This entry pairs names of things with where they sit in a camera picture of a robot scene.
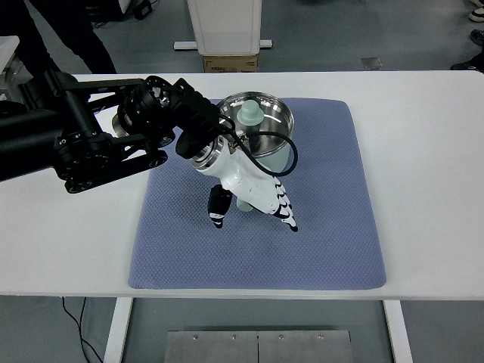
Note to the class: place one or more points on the person's black and white shoe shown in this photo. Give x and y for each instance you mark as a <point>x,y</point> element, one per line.
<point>477,13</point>

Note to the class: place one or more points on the white table leg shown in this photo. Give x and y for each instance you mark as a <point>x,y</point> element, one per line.
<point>398,332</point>
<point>118,329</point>

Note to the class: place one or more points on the blue textured mat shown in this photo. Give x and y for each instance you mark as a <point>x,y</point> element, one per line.
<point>257,257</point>

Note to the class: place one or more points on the cardboard box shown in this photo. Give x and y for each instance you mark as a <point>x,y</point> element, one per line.
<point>230,63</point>

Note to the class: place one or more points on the person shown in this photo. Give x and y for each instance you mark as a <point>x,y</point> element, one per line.
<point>64,30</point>

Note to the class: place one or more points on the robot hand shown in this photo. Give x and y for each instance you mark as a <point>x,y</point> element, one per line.
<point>253,187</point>

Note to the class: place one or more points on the grey floor socket plate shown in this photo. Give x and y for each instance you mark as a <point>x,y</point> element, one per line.
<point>371,63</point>

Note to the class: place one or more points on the white pedestal stand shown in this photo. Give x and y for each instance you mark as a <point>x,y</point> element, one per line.
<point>227,26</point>

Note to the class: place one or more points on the glass lid with green knob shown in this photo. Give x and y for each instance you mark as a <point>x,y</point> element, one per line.
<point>249,113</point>

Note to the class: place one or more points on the black box on floor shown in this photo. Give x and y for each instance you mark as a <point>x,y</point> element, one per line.
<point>143,9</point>

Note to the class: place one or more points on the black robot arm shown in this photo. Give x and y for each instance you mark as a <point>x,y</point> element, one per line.
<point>75,125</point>

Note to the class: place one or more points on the white side table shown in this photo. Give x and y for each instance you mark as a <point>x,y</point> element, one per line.
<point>7,47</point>

